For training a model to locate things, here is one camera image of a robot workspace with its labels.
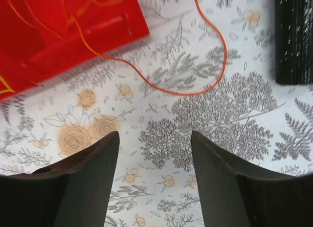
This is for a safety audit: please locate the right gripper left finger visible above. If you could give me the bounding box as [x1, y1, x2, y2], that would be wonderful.
[0, 131, 119, 227]

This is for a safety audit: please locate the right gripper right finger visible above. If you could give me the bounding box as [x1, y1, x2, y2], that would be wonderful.
[191, 131, 313, 227]

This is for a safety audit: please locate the thin red cable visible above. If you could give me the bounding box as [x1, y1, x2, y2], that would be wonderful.
[4, 0, 228, 96]

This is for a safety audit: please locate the floral table mat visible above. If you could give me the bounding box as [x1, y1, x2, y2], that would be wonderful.
[0, 0, 313, 227]

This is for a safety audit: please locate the red three-compartment tray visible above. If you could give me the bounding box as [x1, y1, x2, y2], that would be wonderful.
[0, 0, 150, 99]

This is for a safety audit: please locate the black microphone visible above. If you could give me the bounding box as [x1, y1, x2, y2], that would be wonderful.
[274, 0, 313, 85]

